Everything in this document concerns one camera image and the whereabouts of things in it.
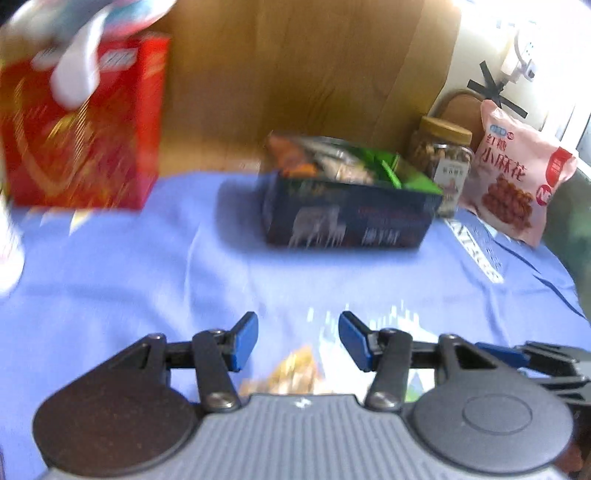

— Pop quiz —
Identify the dark cardboard box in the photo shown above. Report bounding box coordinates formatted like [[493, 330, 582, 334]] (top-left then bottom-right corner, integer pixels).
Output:
[[261, 134, 445, 251]]

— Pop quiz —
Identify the pink snack bag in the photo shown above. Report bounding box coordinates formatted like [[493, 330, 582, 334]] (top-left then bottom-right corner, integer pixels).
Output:
[[459, 99, 579, 248]]

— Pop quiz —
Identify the green snack packet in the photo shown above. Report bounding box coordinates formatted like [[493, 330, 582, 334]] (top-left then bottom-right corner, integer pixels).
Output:
[[355, 147, 444, 193]]

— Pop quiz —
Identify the white power strip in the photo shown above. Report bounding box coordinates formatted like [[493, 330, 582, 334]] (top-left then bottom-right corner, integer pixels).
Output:
[[501, 28, 540, 85]]

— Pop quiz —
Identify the orange snack packet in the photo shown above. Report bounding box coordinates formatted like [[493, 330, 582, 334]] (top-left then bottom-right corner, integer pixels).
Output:
[[267, 134, 320, 178]]

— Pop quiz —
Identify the yellow snack packet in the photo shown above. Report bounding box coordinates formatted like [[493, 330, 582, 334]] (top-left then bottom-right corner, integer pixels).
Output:
[[239, 348, 338, 398]]

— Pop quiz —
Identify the silver snack packet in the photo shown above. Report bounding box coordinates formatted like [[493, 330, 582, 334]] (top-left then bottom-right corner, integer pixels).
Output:
[[300, 137, 370, 184]]

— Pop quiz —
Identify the black tape strip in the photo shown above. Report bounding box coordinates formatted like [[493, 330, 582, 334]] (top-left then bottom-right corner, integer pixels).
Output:
[[468, 60, 530, 117]]

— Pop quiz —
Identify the clear nut jar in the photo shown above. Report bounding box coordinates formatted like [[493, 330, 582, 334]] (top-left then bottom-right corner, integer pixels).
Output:
[[407, 116, 475, 219]]

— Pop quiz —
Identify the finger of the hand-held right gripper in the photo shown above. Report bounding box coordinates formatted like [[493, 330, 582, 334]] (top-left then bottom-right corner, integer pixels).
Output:
[[531, 369, 591, 409], [475, 340, 591, 371]]

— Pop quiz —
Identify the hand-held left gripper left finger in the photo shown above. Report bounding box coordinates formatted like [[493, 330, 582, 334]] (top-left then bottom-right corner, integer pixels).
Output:
[[104, 311, 259, 414]]

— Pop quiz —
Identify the pink and blue plush toy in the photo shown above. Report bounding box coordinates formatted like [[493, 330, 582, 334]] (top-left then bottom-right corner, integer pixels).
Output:
[[7, 0, 178, 108]]

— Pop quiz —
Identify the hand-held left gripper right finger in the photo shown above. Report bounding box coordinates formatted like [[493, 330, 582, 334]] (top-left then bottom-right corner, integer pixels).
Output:
[[338, 311, 499, 412]]

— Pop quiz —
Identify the blue printed cloth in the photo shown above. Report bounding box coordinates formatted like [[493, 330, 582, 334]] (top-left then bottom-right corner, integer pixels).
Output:
[[0, 170, 591, 480]]

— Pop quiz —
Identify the red gift box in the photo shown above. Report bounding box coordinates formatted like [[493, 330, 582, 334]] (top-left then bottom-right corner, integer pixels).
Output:
[[0, 32, 171, 212]]

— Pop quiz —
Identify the wooden board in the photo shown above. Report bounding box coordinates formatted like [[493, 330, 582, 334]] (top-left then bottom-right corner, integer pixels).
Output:
[[152, 0, 462, 178]]

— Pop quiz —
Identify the white round container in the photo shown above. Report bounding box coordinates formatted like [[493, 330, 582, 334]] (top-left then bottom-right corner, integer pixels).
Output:
[[0, 196, 25, 297]]

